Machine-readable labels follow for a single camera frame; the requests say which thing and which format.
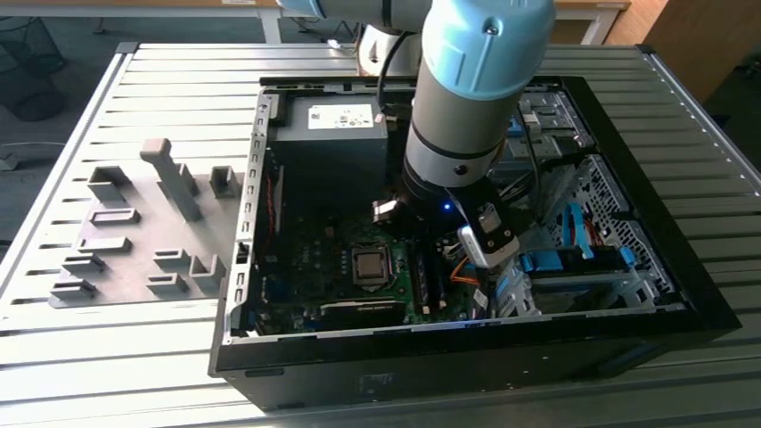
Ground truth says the blue flat data cable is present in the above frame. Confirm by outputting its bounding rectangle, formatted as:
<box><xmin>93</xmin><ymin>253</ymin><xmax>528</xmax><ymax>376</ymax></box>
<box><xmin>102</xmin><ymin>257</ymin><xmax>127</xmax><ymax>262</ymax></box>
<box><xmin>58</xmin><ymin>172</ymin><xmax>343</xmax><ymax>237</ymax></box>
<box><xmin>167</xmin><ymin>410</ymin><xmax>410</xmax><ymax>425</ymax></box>
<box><xmin>560</xmin><ymin>201</ymin><xmax>598</xmax><ymax>261</ymax></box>

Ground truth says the black open PC case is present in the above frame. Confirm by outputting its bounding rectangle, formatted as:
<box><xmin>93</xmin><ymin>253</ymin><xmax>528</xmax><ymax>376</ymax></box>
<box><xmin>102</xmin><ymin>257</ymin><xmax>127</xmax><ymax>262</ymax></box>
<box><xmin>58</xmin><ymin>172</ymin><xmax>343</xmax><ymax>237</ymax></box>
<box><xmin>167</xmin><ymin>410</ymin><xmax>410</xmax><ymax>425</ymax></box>
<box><xmin>207</xmin><ymin>75</ymin><xmax>743</xmax><ymax>411</ymax></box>

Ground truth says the black graphics card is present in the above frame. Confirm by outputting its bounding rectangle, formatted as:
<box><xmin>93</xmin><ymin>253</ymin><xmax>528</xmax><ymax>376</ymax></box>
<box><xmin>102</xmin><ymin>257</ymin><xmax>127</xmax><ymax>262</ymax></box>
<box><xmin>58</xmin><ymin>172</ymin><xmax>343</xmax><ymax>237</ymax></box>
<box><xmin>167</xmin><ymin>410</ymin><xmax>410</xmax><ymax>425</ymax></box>
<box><xmin>319</xmin><ymin>300</ymin><xmax>410</xmax><ymax>329</ymax></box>

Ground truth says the red flat cable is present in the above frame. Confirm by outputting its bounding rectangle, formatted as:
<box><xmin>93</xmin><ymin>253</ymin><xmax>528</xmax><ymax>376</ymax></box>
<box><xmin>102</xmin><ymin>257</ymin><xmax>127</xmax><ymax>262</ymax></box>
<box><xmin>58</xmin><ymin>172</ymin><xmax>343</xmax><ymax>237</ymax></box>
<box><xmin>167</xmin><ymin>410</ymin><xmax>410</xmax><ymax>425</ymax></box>
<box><xmin>584</xmin><ymin>217</ymin><xmax>606</xmax><ymax>249</ymax></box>

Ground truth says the gray power supply unit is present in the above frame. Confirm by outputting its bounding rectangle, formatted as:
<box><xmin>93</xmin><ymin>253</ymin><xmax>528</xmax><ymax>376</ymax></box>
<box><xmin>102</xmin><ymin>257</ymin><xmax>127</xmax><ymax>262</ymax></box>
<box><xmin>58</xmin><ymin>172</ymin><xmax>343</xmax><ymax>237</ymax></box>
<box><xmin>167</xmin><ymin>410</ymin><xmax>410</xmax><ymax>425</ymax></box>
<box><xmin>274</xmin><ymin>95</ymin><xmax>414</xmax><ymax>197</ymax></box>

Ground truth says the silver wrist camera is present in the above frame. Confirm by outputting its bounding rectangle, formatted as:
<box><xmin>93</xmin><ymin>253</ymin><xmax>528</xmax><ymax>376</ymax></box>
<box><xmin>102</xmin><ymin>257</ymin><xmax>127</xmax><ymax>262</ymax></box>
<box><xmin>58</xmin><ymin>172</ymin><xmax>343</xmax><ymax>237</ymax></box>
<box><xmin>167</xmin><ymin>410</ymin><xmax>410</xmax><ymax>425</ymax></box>
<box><xmin>456</xmin><ymin>225</ymin><xmax>523</xmax><ymax>269</ymax></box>

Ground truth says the metal drive cage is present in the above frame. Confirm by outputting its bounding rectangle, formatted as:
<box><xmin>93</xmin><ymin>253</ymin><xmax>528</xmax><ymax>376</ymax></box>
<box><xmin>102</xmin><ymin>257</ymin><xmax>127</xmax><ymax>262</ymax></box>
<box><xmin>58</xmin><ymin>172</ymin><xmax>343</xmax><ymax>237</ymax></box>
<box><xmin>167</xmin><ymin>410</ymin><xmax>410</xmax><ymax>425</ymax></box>
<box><xmin>492</xmin><ymin>91</ymin><xmax>598</xmax><ymax>189</ymax></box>

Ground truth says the pale chair base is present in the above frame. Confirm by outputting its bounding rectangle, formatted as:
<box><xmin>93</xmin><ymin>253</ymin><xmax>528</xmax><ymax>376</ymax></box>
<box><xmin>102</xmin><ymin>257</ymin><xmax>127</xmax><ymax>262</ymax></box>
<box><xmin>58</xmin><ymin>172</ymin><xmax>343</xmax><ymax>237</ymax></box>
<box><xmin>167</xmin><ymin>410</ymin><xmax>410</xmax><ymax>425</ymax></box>
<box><xmin>0</xmin><ymin>140</ymin><xmax>66</xmax><ymax>173</ymax></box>

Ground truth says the red black twisted wire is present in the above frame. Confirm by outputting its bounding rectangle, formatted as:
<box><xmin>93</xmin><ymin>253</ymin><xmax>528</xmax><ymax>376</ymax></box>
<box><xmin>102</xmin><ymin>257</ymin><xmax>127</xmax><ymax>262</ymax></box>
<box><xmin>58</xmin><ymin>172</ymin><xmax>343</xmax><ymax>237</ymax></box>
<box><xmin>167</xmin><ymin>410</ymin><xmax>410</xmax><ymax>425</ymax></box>
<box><xmin>266</xmin><ymin>171</ymin><xmax>282</xmax><ymax>235</ymax></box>

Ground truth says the brown wooden cabinet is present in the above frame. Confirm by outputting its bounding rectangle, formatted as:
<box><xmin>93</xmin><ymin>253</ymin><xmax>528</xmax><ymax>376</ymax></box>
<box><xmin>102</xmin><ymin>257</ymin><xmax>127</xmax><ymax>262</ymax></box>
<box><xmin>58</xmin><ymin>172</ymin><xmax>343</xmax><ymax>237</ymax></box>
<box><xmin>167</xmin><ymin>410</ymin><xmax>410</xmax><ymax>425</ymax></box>
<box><xmin>603</xmin><ymin>0</ymin><xmax>761</xmax><ymax>106</ymax></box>

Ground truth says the blue carrier with black disk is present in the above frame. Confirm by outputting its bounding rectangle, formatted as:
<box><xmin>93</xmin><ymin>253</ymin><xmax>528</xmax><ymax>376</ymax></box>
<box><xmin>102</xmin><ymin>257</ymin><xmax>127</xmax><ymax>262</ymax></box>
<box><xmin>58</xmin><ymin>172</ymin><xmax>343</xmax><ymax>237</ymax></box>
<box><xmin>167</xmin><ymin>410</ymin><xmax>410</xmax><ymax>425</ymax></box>
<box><xmin>516</xmin><ymin>245</ymin><xmax>636</xmax><ymax>280</ymax></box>

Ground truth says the CPU socket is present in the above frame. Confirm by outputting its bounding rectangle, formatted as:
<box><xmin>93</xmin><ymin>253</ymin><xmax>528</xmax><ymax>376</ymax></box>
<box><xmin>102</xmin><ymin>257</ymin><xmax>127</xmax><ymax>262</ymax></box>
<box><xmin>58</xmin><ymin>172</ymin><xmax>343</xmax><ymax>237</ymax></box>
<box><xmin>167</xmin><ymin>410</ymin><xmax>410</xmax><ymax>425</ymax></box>
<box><xmin>349</xmin><ymin>243</ymin><xmax>395</xmax><ymax>287</ymax></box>

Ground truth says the black camera bracket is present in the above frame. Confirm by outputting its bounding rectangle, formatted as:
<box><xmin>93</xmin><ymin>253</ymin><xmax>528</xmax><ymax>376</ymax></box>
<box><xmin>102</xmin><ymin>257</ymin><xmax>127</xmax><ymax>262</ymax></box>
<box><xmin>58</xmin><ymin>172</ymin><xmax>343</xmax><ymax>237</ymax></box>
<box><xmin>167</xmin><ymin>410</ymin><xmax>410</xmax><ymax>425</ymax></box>
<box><xmin>446</xmin><ymin>186</ymin><xmax>520</xmax><ymax>258</ymax></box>

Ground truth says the orange wire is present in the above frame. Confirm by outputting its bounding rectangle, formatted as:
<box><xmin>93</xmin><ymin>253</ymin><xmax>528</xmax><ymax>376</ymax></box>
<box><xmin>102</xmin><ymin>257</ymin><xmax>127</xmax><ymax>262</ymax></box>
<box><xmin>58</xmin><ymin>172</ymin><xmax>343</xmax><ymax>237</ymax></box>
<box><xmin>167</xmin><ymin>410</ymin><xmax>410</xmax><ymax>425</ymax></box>
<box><xmin>450</xmin><ymin>265</ymin><xmax>484</xmax><ymax>287</ymax></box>

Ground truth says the black wire waste basket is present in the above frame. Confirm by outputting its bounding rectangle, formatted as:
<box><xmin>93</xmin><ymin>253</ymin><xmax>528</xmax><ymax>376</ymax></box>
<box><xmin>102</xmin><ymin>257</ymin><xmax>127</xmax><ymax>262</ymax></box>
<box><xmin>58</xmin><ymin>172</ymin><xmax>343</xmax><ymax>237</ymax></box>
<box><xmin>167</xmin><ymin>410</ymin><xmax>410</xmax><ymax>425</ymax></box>
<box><xmin>0</xmin><ymin>16</ymin><xmax>69</xmax><ymax>122</ymax></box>

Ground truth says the gray parts rack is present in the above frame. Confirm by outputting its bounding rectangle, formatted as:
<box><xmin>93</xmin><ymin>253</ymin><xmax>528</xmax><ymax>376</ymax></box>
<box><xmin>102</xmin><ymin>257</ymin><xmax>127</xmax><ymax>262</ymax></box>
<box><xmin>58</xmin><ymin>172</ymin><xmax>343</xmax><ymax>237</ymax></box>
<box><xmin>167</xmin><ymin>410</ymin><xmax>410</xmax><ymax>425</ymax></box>
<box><xmin>47</xmin><ymin>137</ymin><xmax>246</xmax><ymax>309</ymax></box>

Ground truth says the green motherboard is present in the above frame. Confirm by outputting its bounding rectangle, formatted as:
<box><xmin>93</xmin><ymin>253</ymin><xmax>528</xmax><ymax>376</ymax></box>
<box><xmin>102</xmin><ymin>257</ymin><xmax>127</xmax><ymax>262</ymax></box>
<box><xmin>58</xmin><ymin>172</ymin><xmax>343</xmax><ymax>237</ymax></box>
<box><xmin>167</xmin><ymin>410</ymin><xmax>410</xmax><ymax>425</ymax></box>
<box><xmin>255</xmin><ymin>207</ymin><xmax>478</xmax><ymax>333</ymax></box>

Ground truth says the metal disk bay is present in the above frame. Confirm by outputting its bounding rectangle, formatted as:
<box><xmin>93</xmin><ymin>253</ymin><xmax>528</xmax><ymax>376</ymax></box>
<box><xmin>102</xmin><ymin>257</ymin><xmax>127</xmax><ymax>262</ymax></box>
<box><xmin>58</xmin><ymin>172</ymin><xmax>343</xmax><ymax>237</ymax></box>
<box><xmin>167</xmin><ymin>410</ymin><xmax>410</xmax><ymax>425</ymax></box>
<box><xmin>492</xmin><ymin>262</ymin><xmax>656</xmax><ymax>318</ymax></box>

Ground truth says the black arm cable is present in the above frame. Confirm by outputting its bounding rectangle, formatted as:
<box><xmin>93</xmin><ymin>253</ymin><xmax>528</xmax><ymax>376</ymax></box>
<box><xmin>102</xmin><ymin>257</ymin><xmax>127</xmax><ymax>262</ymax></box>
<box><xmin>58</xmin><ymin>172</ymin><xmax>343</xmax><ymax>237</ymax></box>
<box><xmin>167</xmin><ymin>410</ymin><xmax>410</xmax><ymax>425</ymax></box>
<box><xmin>520</xmin><ymin>113</ymin><xmax>547</xmax><ymax>224</ymax></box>

